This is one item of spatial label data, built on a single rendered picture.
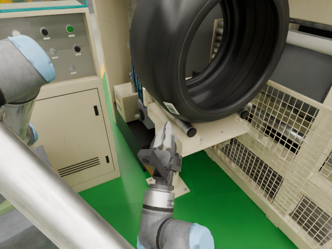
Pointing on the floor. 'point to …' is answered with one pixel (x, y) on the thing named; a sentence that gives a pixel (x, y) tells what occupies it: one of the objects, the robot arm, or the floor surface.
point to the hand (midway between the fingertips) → (165, 124)
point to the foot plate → (182, 189)
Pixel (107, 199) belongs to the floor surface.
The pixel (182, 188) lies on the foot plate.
